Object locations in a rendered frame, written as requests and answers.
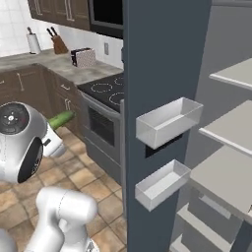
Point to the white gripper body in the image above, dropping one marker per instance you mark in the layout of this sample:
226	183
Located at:
57	141

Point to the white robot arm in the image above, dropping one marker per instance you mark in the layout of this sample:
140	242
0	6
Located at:
19	154

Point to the green cucumber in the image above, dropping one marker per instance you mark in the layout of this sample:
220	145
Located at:
62	118

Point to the steel oven with black hob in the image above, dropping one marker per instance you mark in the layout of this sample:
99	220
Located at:
101	128

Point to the brown base cupboards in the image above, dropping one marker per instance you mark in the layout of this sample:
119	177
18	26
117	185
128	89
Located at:
32	87

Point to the dotted white box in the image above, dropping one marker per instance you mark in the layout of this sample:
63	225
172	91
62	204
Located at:
84	57

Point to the brown knife block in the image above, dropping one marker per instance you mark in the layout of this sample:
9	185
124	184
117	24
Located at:
59	44

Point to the clear fridge door bin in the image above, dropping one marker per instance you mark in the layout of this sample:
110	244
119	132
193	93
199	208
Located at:
154	193
154	129

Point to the white paper towel roll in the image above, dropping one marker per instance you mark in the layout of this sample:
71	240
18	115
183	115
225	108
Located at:
33	43

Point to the dark grey fridge door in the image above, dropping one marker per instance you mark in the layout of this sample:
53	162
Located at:
157	59

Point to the black microwave oven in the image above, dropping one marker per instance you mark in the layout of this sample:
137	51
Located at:
106	16

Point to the grey fridge drawer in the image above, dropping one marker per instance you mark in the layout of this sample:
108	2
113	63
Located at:
210	213

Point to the pale grey fridge shelf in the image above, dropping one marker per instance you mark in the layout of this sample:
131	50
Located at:
226	178
236	74
233	126

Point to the grey fridge body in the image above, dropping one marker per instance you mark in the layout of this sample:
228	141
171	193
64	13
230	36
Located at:
226	36

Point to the grey wall socket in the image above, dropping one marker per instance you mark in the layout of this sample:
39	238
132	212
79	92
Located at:
106	48

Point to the brown wall cupboards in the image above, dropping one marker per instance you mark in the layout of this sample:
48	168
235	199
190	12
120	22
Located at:
62	11

